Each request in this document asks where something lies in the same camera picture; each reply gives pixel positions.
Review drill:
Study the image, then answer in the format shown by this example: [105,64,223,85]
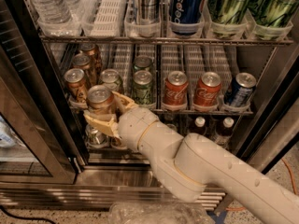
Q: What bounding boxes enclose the brown bottle left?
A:
[189,117,206,135]

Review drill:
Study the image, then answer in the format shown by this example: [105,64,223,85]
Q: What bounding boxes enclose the brown bottle right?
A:
[210,117,235,147]

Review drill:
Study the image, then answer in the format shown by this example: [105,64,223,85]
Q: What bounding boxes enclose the red coca-cola can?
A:
[193,72,221,106]
[164,71,189,105]

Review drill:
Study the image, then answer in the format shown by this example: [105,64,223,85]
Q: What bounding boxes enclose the stainless steel fridge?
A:
[1,0,298,210]

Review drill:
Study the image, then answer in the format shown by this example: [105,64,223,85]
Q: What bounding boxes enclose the orange soda can rearmost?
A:
[78,43,102,74]

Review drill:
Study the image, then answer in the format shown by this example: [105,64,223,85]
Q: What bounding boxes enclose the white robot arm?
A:
[84,93,299,224]

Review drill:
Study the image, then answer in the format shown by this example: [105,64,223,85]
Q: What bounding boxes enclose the red Coca-Cola can left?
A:
[164,71,189,105]

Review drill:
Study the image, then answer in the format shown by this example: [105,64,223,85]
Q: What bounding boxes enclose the clear water bottle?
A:
[31,0,71,24]

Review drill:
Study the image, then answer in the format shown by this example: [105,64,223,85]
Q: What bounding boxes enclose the silver green can bottom shelf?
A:
[85,125,107,148]

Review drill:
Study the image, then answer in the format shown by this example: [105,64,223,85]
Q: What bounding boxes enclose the black cable on floor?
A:
[0,205,57,224]

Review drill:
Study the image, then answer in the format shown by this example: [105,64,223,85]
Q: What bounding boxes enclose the tall green can left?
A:
[207,0,249,25]

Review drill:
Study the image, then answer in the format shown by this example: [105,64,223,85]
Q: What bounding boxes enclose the green soda can rear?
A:
[133,55,153,72]

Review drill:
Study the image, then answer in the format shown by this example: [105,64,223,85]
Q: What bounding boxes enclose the red Coca-Cola can right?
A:
[193,72,221,106]

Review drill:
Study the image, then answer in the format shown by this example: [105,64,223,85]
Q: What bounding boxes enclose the white green soda can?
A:
[100,69,123,93]

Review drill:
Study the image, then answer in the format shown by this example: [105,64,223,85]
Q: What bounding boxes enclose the orange soda can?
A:
[87,85,116,115]
[71,53,97,86]
[64,68,90,103]

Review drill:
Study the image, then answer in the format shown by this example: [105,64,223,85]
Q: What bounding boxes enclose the orange soda can rear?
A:
[71,53,97,86]

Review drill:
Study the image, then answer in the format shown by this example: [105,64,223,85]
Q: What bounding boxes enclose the tall silver striped can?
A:
[137,0,160,25]

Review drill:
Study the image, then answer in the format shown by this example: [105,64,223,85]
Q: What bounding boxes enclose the tall green can right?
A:
[249,0,299,28]

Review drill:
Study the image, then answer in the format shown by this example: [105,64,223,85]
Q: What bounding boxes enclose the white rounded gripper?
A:
[84,91,159,151]

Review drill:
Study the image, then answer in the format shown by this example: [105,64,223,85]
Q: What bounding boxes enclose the blue Pepsi can middle shelf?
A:
[224,73,256,107]

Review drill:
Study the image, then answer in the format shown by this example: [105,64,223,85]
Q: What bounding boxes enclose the brown bottle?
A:
[210,117,235,147]
[189,117,206,135]

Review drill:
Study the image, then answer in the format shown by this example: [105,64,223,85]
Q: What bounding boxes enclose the glass fridge door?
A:
[0,0,77,185]

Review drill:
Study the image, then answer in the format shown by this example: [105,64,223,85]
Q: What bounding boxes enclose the tall green can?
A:
[207,0,249,25]
[249,0,299,28]

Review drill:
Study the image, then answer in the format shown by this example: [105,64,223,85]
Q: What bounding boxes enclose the orange soda can front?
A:
[87,85,116,115]

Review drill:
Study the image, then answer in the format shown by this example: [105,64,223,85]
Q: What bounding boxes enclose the green soda can front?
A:
[132,70,153,105]

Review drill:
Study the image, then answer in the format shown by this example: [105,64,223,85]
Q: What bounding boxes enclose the tall blue Pepsi can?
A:
[169,0,205,35]

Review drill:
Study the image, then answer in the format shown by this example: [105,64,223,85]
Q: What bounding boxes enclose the orange soda can middle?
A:
[64,68,90,103]

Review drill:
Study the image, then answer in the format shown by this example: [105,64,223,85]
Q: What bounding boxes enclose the orange can bottom shelf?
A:
[111,138,127,150]

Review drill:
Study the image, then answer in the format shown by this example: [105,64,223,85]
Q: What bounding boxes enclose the orange cable on floor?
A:
[225,158,299,213]

